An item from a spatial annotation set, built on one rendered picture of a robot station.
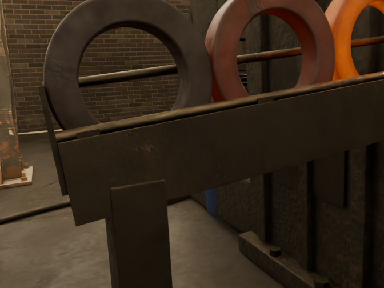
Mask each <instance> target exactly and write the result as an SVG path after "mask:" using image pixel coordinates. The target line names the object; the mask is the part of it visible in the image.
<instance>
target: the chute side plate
mask: <svg viewBox="0 0 384 288"><path fill-rule="evenodd" d="M380 141H384V79H381V80H377V81H371V82H366V83H360V84H357V85H351V86H346V87H340V88H336V89H331V90H325V91H320V92H316V93H310V94H305V95H299V96H296V97H290V98H284V99H279V100H275V101H270V102H264V103H259V104H254V105H249V106H244V107H238V108H234V109H229V110H223V111H218V112H214V113H208V114H203V115H198V116H193V117H188V118H182V119H177V120H173V121H168V122H162V123H156V124H153V125H147V126H142V127H136V128H132V129H127V130H121V131H116V132H112V133H106V134H101V135H95V136H92V137H86V138H81V139H75V140H71V141H66V142H60V143H58V144H57V145H58V150H59V154H60V158H61V162H62V167H63V172H64V176H65V181H66V186H67V190H68V194H69V198H70V203H71V208H72V212H73V217H74V222H75V225H76V226H80V225H84V224H87V223H90V222H94V221H98V220H101V219H105V218H108V217H112V216H113V215H112V208H111V196H110V189H111V188H112V187H119V186H126V185H133V184H138V183H145V182H152V181H158V180H165V182H166V199H167V201H169V200H172V199H176V198H180V197H184V196H187V195H190V194H194V193H198V192H201V191H205V190H208V189H212V188H215V187H219V186H223V185H226V184H230V183H233V182H237V181H241V180H244V179H248V178H251V177H255V176H258V175H262V174H266V173H269V172H272V171H276V170H280V169H284V168H287V167H290V166H294V165H298V164H301V163H305V162H308V161H312V160H315V159H319V158H323V157H326V156H330V155H333V154H337V153H341V152H344V151H348V150H351V149H355V148H358V147H362V146H366V145H369V144H372V143H376V142H380Z"/></svg>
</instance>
